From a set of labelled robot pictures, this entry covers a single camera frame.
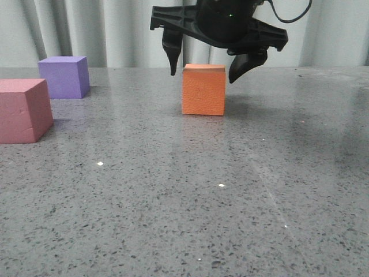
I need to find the dark red foam cube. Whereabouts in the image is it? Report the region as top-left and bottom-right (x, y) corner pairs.
(1, 78), (54, 144)

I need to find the grey-green curtain backdrop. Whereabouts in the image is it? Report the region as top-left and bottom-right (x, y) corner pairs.
(1, 1), (368, 68)

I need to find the orange foam cube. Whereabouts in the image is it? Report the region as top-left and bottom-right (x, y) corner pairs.
(182, 64), (226, 116)

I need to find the purple foam cube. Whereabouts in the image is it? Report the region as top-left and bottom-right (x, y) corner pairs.
(37, 56), (90, 99)

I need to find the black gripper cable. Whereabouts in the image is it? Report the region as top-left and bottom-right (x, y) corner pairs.
(265, 0), (314, 24)

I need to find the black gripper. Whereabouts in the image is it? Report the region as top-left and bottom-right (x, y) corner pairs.
(150, 1), (288, 84)

